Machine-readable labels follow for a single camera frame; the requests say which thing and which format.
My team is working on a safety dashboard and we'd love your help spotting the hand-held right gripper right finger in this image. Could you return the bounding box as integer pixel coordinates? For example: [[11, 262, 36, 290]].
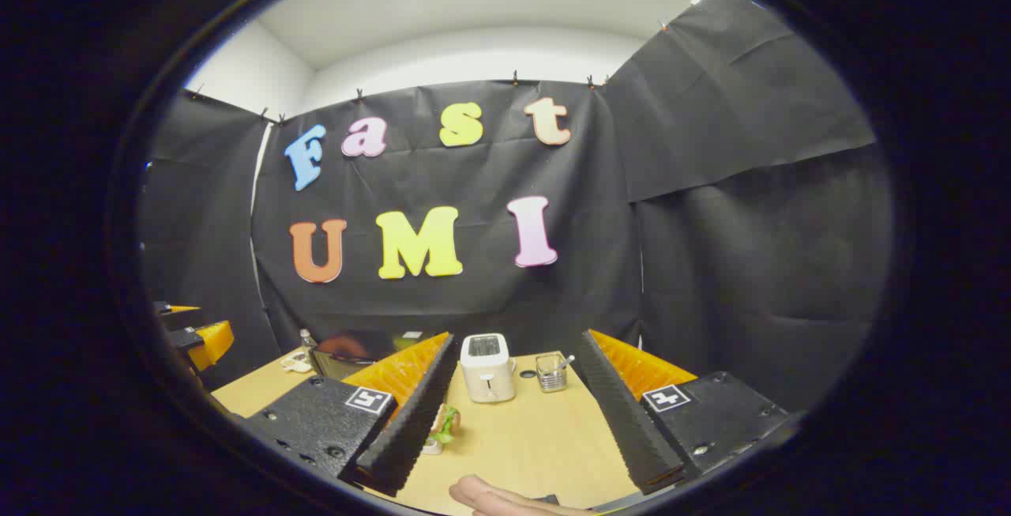
[[579, 330, 795, 495]]

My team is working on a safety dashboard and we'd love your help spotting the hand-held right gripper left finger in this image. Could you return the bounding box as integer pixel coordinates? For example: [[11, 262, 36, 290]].
[[235, 332, 460, 497]]

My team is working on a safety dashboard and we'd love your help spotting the lettuce sandwich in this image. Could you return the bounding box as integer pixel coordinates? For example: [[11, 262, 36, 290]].
[[423, 404, 462, 455]]

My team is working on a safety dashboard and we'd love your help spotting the black electric oven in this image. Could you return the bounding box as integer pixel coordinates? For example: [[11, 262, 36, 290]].
[[310, 330, 443, 381]]

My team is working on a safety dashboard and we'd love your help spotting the white toaster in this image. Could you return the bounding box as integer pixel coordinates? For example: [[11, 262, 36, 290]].
[[460, 333, 517, 404]]

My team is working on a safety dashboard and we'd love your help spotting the wire mesh cup holder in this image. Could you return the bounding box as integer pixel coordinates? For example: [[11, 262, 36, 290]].
[[536, 353, 569, 394]]

